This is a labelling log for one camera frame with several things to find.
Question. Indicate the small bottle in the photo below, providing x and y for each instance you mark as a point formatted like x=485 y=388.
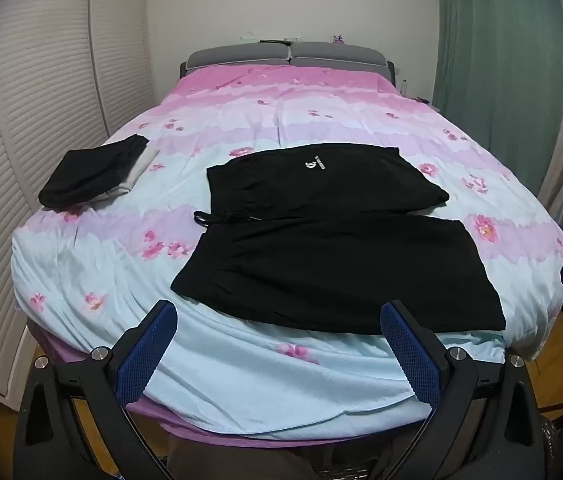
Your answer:
x=404 y=86

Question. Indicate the bed with floral pink sheet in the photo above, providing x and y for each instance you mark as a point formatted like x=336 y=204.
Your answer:
x=286 y=110

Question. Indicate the black pants with white logo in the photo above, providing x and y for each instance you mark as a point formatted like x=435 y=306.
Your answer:
x=336 y=270

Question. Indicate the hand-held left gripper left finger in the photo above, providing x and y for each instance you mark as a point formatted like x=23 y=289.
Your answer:
x=147 y=355

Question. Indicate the small purple toy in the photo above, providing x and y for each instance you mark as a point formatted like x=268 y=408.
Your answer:
x=338 y=39

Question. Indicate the white louvered closet door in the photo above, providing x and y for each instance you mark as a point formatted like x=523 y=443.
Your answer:
x=36 y=110

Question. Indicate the folded white garment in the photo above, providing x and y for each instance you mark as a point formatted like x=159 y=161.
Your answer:
x=134 y=172

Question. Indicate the grey bed headboard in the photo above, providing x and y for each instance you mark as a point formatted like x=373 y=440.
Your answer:
x=286 y=54

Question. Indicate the green curtain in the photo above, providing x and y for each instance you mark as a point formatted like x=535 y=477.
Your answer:
x=501 y=60

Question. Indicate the folded black pants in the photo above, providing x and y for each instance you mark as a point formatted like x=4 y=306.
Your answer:
x=86 y=175

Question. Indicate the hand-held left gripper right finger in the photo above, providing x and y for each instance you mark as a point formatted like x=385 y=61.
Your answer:
x=411 y=360

